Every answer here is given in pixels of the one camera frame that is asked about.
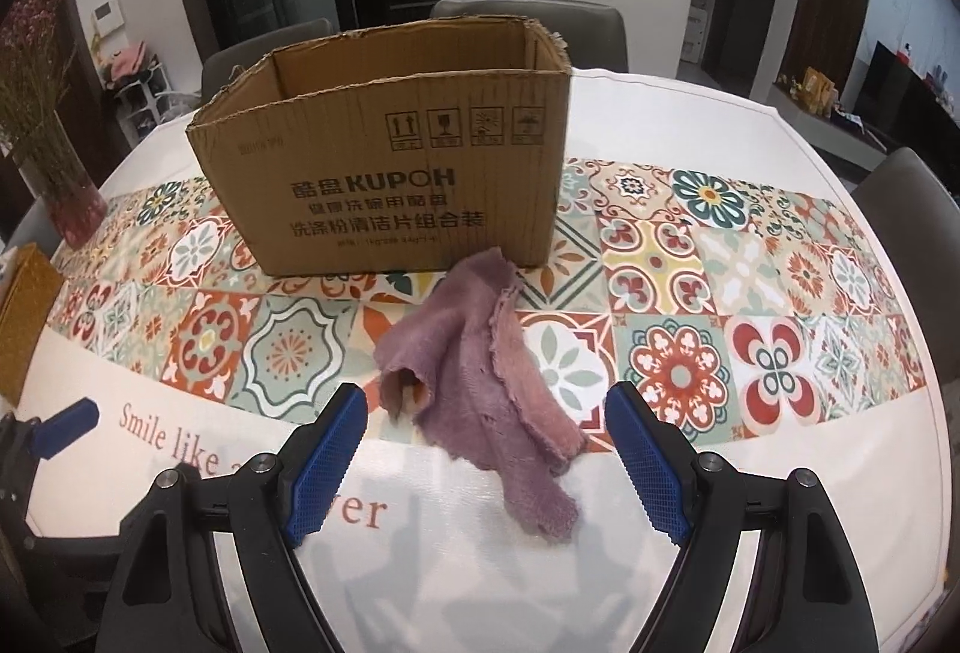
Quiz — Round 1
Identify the grey dining chair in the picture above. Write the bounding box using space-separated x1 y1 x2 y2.
201 17 335 100
851 147 960 264
430 0 629 73

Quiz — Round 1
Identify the purple knit cloth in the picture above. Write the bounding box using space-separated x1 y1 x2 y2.
375 246 587 538

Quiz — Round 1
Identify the black television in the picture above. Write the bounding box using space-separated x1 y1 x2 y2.
855 42 960 130

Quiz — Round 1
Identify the dried flower bunch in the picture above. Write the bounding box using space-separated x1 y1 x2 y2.
0 0 83 189

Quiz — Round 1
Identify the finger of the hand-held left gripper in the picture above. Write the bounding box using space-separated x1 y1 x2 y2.
0 411 40 526
34 398 100 461

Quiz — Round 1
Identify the yellow woven tissue box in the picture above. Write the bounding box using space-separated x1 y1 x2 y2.
0 242 65 403

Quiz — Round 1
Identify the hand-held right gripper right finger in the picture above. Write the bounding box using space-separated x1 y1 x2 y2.
604 381 878 653

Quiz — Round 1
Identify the white printed tablecloth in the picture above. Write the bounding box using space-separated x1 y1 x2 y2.
0 64 960 653

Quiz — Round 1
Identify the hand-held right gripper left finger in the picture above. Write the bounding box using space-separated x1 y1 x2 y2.
96 383 370 653

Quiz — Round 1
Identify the brown cardboard box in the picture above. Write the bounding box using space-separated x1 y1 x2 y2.
186 16 572 277

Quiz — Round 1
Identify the white shoe rack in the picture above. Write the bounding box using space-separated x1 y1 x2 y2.
112 42 196 148

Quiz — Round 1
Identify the low television cabinet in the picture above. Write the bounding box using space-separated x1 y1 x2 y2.
776 76 901 170

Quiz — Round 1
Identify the yellow paper box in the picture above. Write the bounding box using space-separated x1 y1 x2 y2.
799 67 833 115

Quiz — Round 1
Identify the pink glass vase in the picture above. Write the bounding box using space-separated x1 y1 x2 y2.
19 151 110 249

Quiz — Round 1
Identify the colourful tile-pattern table runner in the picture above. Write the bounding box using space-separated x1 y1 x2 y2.
45 154 935 444

